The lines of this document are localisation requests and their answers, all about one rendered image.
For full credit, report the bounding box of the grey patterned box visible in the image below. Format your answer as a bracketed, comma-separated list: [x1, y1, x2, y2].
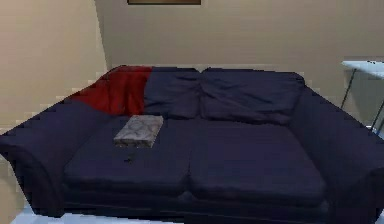
[113, 114, 165, 149]

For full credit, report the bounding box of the red blanket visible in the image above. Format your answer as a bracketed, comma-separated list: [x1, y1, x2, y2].
[69, 65, 154, 117]

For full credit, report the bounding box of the dark blue sofa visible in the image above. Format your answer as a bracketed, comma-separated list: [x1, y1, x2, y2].
[0, 65, 384, 224]

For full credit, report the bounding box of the white table with black legs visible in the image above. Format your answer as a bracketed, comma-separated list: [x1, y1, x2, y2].
[339, 60, 384, 132]

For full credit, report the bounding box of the framed wall picture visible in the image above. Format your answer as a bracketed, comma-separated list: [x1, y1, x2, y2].
[126, 0, 202, 6]

